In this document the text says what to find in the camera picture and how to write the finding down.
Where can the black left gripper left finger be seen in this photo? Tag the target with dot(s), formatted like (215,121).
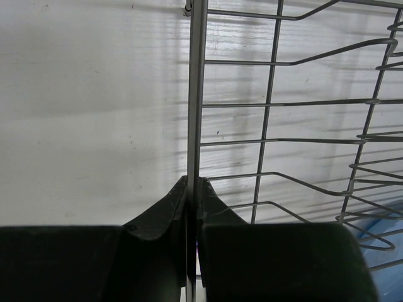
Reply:
(141,260)

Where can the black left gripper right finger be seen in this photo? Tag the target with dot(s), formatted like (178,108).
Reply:
(240,261)

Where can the blue plate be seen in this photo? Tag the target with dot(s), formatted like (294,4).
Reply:
(378,229)

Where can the grey wire dish rack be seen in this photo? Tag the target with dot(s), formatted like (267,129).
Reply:
(302,107)

